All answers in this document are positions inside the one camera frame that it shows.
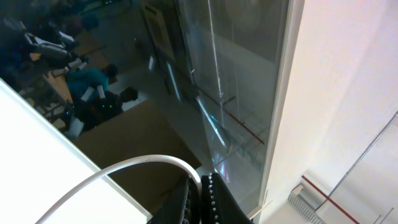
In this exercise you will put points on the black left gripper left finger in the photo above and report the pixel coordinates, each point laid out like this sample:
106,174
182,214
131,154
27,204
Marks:
182,205

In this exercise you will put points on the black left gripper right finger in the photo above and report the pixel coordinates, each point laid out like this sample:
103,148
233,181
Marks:
218,205

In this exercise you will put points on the white partition board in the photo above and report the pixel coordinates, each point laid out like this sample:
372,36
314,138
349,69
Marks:
39,165

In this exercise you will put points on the glass door panel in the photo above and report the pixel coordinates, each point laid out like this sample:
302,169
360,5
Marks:
239,54

